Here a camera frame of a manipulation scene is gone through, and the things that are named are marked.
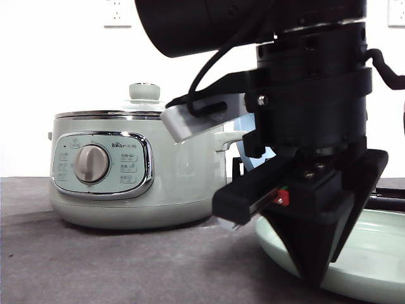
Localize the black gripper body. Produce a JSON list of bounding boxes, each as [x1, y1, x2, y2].
[[212, 23, 389, 227]]

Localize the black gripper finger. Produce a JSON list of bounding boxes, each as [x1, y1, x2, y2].
[[268, 209, 363, 284], [330, 149, 389, 263]]

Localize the green plate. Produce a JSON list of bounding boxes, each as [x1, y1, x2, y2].
[[255, 209, 405, 304]]

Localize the glass pot lid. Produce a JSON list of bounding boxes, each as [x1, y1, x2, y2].
[[54, 82, 168, 120]]

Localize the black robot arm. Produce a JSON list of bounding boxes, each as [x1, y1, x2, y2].
[[135, 0, 388, 282]]

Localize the black plate rack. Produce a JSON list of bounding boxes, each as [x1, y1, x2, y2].
[[232, 157, 405, 212]]

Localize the blue plate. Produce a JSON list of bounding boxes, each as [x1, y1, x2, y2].
[[234, 113, 276, 171]]

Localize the green electric steamer pot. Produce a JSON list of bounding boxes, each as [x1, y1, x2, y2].
[[48, 110, 244, 229]]

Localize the grey table mat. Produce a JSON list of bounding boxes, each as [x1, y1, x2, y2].
[[0, 177, 405, 304]]

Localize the black camera cable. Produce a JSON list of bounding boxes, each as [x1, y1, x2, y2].
[[165, 44, 233, 117]]

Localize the white wall socket right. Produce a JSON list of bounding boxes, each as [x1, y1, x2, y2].
[[387, 0, 405, 29]]

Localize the white wall socket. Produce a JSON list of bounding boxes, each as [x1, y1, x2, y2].
[[101, 0, 137, 30], [387, 0, 405, 29]]

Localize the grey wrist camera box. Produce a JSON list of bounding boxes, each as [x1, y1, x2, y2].
[[160, 92, 247, 142]]

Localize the white wall socket left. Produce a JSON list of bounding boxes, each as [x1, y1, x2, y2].
[[101, 0, 137, 30]]

